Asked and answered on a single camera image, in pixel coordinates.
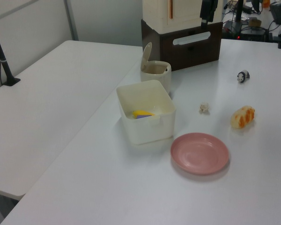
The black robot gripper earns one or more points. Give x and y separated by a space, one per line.
208 9

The cream push-lid trash can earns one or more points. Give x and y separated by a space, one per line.
165 80

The dark brown drawer cabinet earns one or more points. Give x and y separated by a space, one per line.
192 56

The black upright stand pole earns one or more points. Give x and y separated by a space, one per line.
238 11

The black device with red light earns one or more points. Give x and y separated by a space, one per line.
253 35

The small cardboard box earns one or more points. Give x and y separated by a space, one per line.
255 22

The black white panda figurine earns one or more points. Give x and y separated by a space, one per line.
242 76

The black keyboard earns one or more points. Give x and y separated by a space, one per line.
279 12

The crumpled white paper ball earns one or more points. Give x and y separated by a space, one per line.
204 107

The toasted bread loaf toy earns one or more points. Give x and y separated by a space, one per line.
242 117

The yellow and blue item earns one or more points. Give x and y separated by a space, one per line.
140 113

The purple cube block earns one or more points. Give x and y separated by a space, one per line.
142 116

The cream plastic storage box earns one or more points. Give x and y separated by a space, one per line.
150 131

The pink round plate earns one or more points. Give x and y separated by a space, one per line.
199 154

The black pole with clamp base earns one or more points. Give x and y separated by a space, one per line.
3 63

